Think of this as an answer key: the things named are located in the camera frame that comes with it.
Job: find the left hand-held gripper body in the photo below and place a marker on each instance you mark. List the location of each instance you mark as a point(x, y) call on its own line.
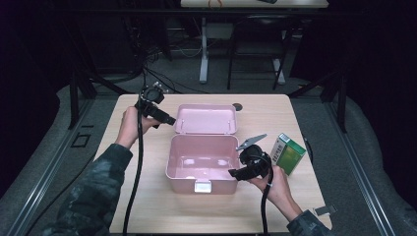
point(152, 95)

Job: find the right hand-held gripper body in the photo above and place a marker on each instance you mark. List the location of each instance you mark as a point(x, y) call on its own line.
point(254, 159)

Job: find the green and white carton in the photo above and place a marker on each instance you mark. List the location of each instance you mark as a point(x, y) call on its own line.
point(290, 157)

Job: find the pink plastic storage box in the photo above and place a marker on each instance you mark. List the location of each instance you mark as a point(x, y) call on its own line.
point(203, 154)

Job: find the person's left hand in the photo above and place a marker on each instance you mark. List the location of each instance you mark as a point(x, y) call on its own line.
point(129, 128)

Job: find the person's right hand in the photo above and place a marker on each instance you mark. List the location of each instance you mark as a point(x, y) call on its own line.
point(278, 190)

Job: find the round dark table grommet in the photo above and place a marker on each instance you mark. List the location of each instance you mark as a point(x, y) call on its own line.
point(237, 106)

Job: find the white-legged background desk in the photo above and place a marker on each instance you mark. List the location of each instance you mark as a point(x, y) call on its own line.
point(204, 59)

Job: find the black metal stand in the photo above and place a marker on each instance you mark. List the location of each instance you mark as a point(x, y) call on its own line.
point(73, 98)
point(341, 101)

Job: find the grey tape strip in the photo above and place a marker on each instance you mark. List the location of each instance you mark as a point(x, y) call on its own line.
point(325, 210)

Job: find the black chair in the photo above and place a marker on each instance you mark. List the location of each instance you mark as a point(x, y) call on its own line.
point(259, 26)

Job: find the metal floor rail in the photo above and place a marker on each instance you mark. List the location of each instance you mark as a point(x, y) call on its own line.
point(364, 177)
point(49, 170)

